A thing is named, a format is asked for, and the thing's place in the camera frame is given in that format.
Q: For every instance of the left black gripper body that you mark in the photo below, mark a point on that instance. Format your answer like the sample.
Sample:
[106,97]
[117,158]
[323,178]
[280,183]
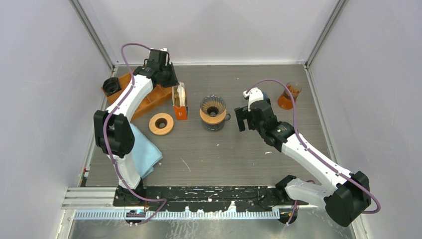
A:
[168,78]

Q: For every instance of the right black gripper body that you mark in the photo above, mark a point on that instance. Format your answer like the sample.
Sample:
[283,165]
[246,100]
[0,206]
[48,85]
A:
[257,124]

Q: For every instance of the amber glass carafe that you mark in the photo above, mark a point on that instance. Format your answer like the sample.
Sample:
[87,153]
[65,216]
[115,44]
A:
[290,95]

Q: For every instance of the clear glass mug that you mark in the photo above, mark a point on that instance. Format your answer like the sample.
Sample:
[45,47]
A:
[216,127]

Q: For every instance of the orange coffee filter box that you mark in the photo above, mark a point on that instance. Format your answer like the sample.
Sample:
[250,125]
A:
[182,112]

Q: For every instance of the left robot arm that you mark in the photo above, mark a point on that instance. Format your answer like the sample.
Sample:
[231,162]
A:
[113,133]

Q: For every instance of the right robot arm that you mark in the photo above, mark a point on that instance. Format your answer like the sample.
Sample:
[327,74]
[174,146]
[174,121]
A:
[343,194]

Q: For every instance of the orange wooden compartment tray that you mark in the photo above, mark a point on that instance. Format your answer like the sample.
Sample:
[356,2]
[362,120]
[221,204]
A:
[157,97]

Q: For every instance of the black cup beside tray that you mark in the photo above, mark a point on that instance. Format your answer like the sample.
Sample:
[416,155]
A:
[111,86]

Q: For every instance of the light blue cloth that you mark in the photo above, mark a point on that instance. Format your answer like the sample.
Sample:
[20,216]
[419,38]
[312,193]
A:
[145,153]

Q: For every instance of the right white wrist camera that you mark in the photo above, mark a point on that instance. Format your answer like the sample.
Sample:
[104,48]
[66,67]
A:
[253,95]

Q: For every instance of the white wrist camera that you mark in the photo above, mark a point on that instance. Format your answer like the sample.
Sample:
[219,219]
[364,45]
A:
[167,56]
[253,95]

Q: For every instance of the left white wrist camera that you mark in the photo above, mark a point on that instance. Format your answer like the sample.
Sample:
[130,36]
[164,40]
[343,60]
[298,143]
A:
[167,56]

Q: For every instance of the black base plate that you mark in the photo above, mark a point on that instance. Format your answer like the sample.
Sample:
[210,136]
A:
[205,202]

